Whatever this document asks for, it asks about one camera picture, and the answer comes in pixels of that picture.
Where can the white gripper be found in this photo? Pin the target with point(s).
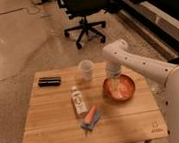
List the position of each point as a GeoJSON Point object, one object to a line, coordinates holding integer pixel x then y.
{"type": "Point", "coordinates": [113, 71]}

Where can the orange ceramic bowl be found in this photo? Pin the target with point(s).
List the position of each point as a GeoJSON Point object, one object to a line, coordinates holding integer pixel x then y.
{"type": "Point", "coordinates": [120, 89]}

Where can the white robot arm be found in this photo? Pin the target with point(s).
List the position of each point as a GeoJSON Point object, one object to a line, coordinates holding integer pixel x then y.
{"type": "Point", "coordinates": [167, 74]}

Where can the clear plastic cup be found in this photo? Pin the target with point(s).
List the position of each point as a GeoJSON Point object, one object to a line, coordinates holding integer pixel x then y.
{"type": "Point", "coordinates": [86, 69]}

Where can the white lotion bottle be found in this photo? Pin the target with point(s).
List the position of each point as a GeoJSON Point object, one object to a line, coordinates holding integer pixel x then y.
{"type": "Point", "coordinates": [78, 100]}

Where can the orange carrot toy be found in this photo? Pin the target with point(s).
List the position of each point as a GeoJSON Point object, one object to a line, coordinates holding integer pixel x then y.
{"type": "Point", "coordinates": [90, 114]}

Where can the wooden folding table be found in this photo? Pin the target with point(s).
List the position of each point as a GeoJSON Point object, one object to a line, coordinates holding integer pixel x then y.
{"type": "Point", "coordinates": [51, 116]}

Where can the black rectangular case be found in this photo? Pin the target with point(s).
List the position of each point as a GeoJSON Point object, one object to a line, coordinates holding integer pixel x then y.
{"type": "Point", "coordinates": [49, 81]}

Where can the black office chair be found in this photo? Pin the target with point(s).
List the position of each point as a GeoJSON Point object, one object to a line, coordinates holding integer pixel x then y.
{"type": "Point", "coordinates": [84, 8]}

